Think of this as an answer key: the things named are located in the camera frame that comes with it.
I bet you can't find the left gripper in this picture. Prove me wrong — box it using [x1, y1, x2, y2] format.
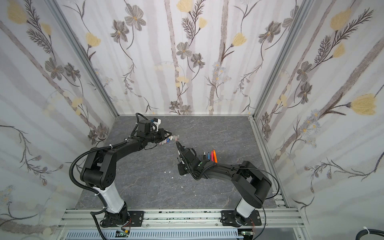
[145, 128, 172, 144]

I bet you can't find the orange highlighter pen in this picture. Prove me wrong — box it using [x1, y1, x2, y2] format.
[213, 150, 218, 163]

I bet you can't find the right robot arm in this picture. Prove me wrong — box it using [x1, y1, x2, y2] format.
[177, 142, 272, 228]

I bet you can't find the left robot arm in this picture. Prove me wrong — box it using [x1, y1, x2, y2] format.
[80, 118, 172, 228]

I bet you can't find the right green circuit board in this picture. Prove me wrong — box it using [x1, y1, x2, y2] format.
[238, 231, 255, 240]

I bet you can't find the green circuit board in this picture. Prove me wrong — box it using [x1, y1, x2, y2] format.
[238, 231, 255, 240]
[115, 231, 130, 238]

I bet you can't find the left green circuit board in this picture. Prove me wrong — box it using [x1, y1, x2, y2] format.
[115, 231, 130, 238]

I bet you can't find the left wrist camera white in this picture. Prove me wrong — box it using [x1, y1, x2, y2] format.
[150, 118, 161, 132]

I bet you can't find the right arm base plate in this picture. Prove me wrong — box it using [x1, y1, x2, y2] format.
[220, 210, 262, 228]

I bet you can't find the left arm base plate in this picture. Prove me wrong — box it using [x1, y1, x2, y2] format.
[101, 210, 145, 228]

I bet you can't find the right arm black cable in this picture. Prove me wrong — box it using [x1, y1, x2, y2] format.
[239, 166, 280, 240]

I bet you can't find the aluminium frame rail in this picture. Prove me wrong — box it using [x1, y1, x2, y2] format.
[58, 208, 305, 230]

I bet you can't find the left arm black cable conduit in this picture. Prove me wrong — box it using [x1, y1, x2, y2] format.
[68, 143, 127, 240]

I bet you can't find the white slotted cable duct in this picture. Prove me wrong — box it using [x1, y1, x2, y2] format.
[65, 229, 244, 240]

